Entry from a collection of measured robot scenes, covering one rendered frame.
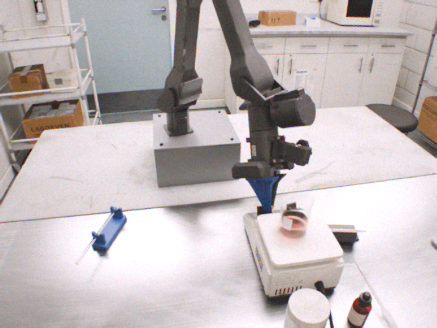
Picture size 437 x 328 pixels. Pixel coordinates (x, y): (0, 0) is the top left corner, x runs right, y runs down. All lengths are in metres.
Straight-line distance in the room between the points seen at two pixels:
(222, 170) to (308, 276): 0.37
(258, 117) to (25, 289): 0.53
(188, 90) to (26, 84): 2.00
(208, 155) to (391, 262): 0.45
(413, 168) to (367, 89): 2.55
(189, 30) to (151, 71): 2.73
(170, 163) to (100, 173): 0.22
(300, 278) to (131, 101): 3.15
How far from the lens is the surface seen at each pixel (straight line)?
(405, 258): 0.74
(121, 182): 0.88
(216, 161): 0.81
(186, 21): 0.73
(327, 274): 0.59
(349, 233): 0.71
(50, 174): 0.98
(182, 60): 0.75
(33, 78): 2.65
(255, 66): 0.64
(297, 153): 0.62
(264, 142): 0.63
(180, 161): 0.80
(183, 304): 0.59
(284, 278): 0.56
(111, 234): 0.71
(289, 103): 0.59
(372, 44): 3.43
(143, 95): 3.54
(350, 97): 3.48
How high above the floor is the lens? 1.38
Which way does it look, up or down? 32 degrees down
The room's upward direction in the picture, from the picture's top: straight up
